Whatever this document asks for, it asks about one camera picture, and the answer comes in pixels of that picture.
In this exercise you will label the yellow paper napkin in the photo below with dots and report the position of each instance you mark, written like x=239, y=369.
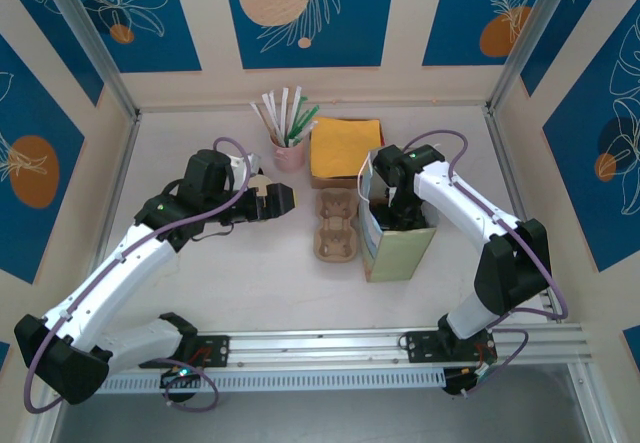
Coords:
x=340, y=145

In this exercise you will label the brown pulp cup carrier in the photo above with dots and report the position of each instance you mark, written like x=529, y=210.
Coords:
x=336, y=223

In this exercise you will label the printed paper gift bag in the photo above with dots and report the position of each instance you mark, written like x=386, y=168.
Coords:
x=397, y=258

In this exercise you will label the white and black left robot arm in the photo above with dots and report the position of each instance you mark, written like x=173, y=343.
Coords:
x=120, y=273

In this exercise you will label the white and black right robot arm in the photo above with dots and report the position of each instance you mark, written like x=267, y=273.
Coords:
x=460, y=198

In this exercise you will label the pink straw holder cup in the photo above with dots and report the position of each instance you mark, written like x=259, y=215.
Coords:
x=290, y=159

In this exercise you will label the small controller circuit board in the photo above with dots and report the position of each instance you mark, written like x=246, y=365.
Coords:
x=177, y=375
x=484, y=374

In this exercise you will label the aluminium frame side rail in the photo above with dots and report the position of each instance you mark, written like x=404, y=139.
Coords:
x=124, y=163
x=500, y=138

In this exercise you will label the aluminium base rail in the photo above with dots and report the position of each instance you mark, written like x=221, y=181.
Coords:
x=320, y=348

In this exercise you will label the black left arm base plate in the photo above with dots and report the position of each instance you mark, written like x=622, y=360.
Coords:
x=215, y=350

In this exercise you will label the aluminium frame post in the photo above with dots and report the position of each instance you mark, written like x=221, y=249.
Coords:
x=94, y=43
x=536, y=28

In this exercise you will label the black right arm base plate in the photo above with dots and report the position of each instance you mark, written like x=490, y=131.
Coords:
x=422, y=348

